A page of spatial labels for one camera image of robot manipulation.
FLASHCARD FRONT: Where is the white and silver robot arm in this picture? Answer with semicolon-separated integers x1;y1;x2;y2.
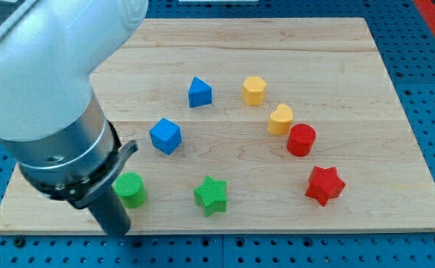
0;0;148;236

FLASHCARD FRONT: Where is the yellow heart block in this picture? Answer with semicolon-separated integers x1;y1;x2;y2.
267;103;293;135

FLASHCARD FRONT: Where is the red star block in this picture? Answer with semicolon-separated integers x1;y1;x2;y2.
305;166;346;207

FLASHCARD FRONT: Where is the light wooden board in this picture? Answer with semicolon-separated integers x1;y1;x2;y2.
0;17;435;236

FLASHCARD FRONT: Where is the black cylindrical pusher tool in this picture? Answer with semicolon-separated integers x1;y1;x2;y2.
19;121;138;236

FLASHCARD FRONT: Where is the green cylinder block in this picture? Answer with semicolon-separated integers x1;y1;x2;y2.
112;172;147;208

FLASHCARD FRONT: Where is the red cylinder block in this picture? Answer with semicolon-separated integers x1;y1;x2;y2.
287;124;317;156

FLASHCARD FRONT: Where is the yellow hexagon block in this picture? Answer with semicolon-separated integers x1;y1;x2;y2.
241;76;267;106

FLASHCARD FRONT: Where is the green star block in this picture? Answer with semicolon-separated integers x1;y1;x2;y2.
194;176;227;217

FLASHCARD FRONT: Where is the blue triangular prism block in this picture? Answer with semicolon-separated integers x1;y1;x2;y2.
188;77;212;108

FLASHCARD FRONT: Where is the blue cube block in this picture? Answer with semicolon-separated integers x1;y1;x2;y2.
149;118;182;155

